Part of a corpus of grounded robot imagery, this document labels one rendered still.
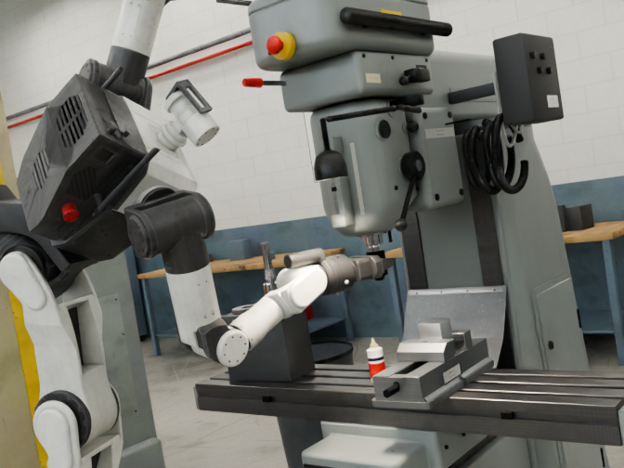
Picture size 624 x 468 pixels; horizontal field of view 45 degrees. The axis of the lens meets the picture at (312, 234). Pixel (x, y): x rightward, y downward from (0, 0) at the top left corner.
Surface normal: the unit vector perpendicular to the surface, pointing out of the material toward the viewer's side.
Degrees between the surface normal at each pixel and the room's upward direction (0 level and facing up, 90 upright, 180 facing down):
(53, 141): 75
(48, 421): 90
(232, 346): 101
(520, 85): 90
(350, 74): 90
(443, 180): 90
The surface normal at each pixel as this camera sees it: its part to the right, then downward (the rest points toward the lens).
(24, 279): -0.30, 0.10
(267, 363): -0.55, 0.13
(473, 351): 0.79, -0.09
